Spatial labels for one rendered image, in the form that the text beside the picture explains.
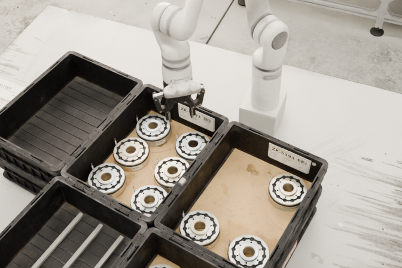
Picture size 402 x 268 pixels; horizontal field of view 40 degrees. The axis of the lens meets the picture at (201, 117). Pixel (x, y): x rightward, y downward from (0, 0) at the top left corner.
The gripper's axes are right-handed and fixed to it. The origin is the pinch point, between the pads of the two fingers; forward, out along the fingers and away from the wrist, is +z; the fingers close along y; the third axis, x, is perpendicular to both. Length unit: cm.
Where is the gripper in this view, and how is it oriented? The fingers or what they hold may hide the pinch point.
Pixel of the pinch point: (180, 113)
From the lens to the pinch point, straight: 147.8
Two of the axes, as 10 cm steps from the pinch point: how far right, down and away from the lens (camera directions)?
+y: -9.7, 1.9, -1.4
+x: 2.3, 7.2, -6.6
